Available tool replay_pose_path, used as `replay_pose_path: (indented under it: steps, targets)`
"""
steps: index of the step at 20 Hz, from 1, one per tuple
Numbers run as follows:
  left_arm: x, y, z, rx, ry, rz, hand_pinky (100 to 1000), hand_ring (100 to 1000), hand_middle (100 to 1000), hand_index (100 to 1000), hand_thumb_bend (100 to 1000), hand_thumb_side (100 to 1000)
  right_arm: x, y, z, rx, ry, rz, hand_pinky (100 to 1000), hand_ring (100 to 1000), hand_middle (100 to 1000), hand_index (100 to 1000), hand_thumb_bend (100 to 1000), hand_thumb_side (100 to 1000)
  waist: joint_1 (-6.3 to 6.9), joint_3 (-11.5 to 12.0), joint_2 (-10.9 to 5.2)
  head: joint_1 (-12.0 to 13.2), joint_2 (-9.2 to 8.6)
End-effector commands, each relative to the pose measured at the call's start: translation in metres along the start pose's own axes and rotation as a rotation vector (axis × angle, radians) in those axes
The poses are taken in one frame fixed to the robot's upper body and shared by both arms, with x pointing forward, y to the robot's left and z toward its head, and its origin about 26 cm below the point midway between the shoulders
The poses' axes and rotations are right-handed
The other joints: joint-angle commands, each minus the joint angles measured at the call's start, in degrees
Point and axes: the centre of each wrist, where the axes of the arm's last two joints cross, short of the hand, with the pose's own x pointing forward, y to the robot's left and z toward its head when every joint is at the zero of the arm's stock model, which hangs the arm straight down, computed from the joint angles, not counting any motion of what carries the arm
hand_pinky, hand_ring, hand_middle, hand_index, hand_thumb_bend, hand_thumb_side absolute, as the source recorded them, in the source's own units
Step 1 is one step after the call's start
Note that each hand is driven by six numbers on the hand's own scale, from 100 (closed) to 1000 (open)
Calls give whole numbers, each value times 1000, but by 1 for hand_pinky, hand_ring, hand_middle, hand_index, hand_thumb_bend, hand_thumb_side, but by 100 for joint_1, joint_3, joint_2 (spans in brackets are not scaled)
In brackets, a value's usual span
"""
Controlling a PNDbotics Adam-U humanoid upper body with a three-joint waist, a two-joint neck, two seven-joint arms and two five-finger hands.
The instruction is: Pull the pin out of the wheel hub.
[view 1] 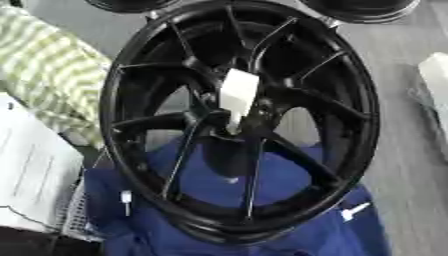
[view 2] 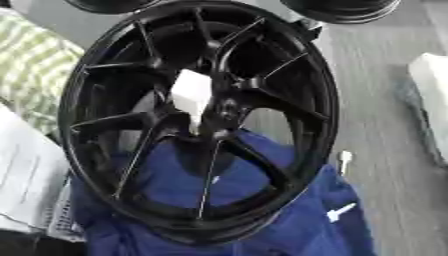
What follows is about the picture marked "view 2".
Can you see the white pin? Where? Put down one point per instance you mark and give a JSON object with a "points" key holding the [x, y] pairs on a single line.
{"points": [[336, 213], [346, 156], [191, 93]]}

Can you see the black spoked wheel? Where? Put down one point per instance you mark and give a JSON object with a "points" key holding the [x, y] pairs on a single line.
{"points": [[294, 100]]}

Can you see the black round wheel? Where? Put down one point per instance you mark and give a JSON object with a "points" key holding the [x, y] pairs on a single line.
{"points": [[341, 10], [111, 5]]}

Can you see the white paper sheet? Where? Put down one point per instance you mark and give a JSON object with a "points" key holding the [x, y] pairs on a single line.
{"points": [[29, 173]]}

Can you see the white soft bag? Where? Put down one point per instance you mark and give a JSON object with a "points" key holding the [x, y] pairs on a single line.
{"points": [[431, 86]]}

